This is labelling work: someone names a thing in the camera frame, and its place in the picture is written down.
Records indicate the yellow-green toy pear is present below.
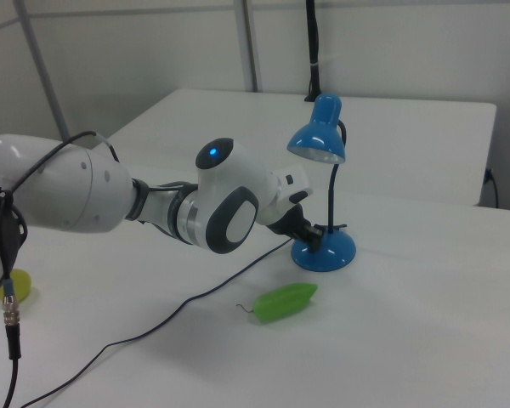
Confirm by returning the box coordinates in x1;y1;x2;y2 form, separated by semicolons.
0;268;33;304

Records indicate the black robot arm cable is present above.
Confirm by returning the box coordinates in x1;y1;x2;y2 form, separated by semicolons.
0;130;121;408

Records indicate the black lamp power cord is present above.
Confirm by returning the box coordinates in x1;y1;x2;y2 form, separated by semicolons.
20;223;349;408

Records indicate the green toy cucumber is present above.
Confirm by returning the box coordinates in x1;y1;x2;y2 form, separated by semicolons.
236;282;319;326

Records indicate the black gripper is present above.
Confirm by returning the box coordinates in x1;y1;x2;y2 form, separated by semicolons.
265;203;326;252

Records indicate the black wall cable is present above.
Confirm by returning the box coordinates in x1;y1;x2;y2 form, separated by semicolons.
483;167;501;209

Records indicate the blue gooseneck desk lamp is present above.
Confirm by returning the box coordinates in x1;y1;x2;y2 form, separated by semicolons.
286;93;358;273

